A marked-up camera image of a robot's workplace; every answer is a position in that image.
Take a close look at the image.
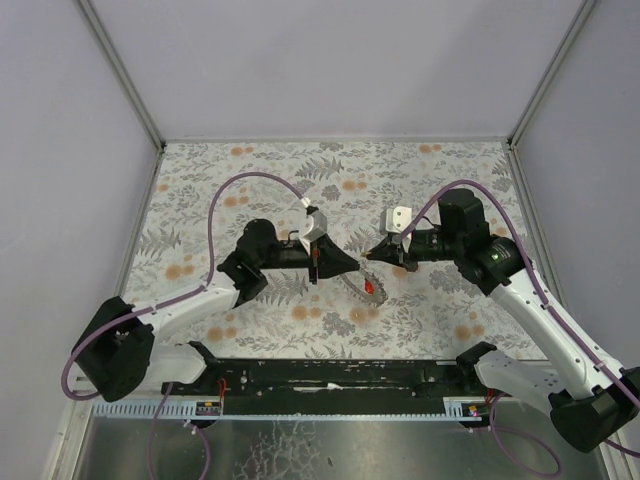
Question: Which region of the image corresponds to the red key tag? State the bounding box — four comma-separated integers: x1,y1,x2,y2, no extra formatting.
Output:
364,280,375,295

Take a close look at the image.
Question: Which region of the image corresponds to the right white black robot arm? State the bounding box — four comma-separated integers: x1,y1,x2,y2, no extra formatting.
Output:
363,180,639,453

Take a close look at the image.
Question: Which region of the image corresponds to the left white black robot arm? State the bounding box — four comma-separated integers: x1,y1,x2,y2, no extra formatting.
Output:
61,213,359,402

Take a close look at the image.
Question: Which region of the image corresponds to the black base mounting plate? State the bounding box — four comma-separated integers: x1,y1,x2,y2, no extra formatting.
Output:
161,342,496,424

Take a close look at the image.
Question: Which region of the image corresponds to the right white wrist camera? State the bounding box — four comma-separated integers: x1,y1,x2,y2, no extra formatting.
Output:
379,206,413,235

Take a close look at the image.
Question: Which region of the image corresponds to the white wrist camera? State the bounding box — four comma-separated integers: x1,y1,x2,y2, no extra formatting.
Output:
298,206,327,252
379,206,413,235

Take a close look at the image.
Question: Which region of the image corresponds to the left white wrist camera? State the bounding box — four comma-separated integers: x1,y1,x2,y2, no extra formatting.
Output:
298,206,327,252

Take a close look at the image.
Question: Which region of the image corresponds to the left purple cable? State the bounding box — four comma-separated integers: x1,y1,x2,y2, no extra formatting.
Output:
60,172,314,404

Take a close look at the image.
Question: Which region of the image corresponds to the purple cable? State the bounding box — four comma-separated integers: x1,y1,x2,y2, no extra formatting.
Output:
397,179,640,454
60,172,314,404

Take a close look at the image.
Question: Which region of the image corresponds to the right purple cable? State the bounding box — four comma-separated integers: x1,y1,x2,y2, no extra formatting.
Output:
397,179,640,454

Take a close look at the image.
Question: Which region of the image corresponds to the right aluminium frame post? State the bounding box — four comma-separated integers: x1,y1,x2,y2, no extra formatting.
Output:
506,0,600,151

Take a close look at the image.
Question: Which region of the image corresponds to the aluminium frame post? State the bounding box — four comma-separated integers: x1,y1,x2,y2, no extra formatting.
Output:
73,0,166,151
506,0,600,151

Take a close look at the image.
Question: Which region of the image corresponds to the left aluminium frame post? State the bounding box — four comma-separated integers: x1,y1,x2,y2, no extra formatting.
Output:
73,0,166,151

